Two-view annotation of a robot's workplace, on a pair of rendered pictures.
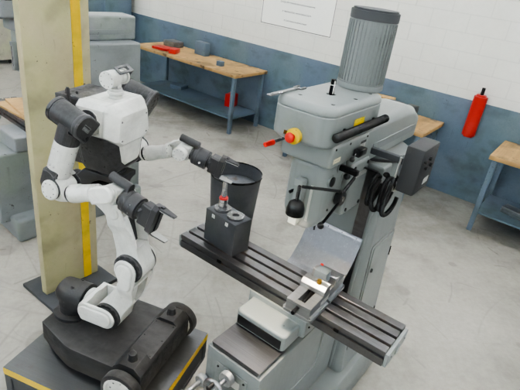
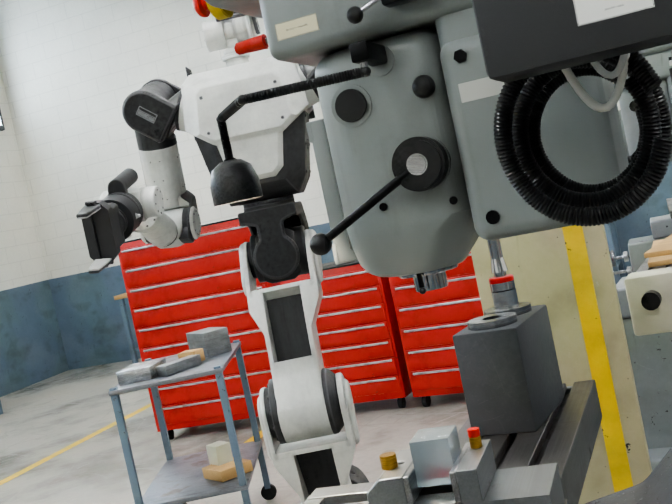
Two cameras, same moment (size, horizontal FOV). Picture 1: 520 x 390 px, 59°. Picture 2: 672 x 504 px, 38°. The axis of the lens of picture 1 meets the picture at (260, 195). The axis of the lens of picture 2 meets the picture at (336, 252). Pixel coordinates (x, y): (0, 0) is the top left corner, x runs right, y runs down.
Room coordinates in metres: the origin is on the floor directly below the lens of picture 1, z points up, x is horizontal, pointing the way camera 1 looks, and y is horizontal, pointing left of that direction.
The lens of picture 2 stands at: (1.40, -1.53, 1.43)
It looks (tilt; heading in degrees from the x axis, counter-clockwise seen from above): 3 degrees down; 77
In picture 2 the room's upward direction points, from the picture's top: 12 degrees counter-clockwise
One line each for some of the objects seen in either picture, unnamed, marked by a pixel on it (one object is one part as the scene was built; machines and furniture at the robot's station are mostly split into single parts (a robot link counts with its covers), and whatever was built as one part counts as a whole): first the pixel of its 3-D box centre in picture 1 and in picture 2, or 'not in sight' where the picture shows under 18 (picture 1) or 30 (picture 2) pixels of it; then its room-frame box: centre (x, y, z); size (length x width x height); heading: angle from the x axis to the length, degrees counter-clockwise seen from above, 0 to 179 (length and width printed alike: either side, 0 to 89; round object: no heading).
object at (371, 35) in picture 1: (367, 49); not in sight; (2.04, -0.36, 2.05); 0.20 x 0.20 x 0.32
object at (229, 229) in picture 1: (227, 227); (509, 364); (2.07, 0.14, 1.07); 0.22 x 0.12 x 0.20; 50
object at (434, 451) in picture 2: (322, 275); (437, 455); (1.75, -0.34, 1.08); 0.06 x 0.05 x 0.06; 59
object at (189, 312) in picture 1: (179, 319); not in sight; (1.96, 0.35, 0.50); 0.20 x 0.05 x 0.20; 73
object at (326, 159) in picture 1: (326, 141); (403, 3); (1.86, -0.25, 1.68); 0.34 x 0.24 x 0.10; 146
